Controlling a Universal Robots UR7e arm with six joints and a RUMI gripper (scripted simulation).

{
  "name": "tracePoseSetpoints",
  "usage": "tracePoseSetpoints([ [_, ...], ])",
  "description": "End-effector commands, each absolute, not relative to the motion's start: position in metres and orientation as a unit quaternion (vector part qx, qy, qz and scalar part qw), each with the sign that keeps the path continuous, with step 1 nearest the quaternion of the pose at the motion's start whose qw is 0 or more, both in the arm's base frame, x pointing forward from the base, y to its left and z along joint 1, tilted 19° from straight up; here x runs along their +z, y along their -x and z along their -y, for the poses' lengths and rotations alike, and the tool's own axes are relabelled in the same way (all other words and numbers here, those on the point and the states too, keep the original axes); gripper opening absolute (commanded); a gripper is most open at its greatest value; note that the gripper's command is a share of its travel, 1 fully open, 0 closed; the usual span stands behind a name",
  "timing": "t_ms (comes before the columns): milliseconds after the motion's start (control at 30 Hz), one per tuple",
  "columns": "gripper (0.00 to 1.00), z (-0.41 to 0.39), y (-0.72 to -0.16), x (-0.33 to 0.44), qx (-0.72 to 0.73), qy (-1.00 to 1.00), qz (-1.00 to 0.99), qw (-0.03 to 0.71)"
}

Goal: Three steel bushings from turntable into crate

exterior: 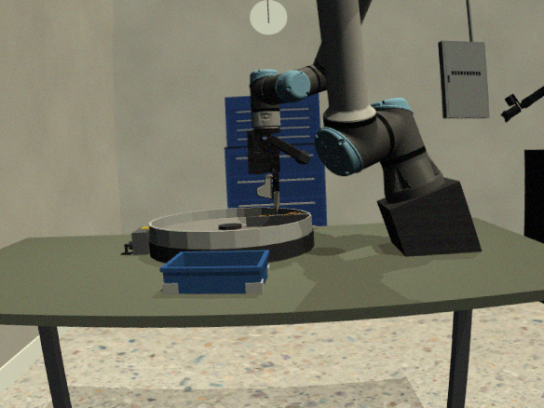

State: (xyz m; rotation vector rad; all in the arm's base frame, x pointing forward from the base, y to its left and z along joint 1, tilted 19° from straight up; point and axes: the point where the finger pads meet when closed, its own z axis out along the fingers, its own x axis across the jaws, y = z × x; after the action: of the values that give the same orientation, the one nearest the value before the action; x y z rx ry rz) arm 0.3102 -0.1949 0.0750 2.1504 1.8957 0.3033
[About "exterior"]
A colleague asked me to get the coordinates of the blue crate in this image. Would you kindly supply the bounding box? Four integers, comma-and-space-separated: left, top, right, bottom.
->
160, 250, 270, 294

